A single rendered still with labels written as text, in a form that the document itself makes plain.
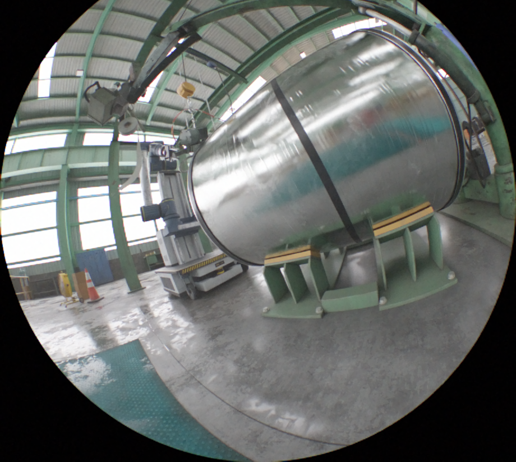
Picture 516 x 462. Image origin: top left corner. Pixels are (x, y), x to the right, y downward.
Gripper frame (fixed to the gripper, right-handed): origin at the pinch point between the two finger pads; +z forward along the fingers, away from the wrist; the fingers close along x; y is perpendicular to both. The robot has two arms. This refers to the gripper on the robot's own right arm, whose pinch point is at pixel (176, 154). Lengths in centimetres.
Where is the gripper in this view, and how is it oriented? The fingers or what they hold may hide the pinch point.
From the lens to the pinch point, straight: 132.8
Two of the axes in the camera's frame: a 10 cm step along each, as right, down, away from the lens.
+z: 9.1, 3.3, -2.6
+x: 1.3, -8.1, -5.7
